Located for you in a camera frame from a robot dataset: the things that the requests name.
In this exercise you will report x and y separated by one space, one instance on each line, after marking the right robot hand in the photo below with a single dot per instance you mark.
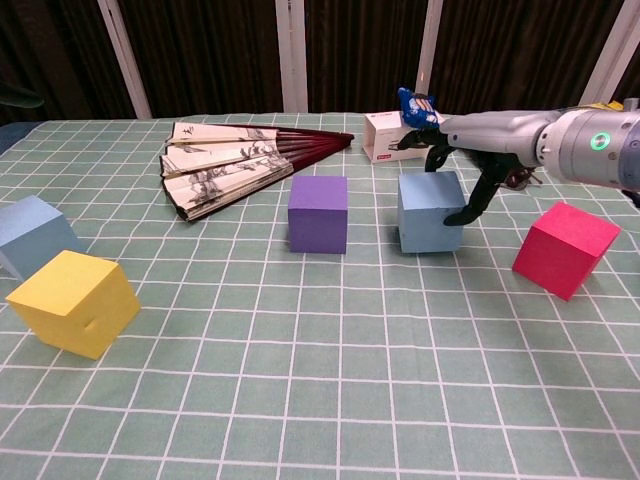
495 135

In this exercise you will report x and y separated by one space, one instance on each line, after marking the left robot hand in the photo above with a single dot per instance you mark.
17 96

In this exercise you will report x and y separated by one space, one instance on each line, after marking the light blue foam cube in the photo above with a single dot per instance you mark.
425 215
32 235

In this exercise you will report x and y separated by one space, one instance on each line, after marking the pink foam cube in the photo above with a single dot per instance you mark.
565 250

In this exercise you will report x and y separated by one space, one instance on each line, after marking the purple foam cube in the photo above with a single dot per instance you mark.
317 220

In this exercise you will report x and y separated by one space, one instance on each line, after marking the yellow foam cube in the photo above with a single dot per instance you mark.
70 300

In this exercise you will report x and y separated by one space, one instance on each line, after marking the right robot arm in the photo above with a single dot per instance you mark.
590 155

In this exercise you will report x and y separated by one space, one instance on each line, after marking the blue table padding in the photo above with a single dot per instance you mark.
12 135

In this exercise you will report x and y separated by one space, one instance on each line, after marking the dark red grape bunch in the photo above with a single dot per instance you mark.
520 178

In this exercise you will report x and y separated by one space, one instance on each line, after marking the blue cookie packet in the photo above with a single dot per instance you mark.
417 110

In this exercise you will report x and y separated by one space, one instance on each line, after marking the white cardboard product box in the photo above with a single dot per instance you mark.
382 137

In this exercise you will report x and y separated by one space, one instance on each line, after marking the yellow marshmallow bag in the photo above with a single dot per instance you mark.
607 105

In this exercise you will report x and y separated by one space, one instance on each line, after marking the dark brown curtain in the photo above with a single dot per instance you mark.
210 45

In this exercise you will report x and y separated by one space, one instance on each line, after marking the painted paper folding fan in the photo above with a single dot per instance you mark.
220 165

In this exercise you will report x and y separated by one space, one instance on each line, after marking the green checked tablecloth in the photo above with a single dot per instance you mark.
320 375

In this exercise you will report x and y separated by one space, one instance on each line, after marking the white frame post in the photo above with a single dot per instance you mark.
291 50
429 50
125 55
612 50

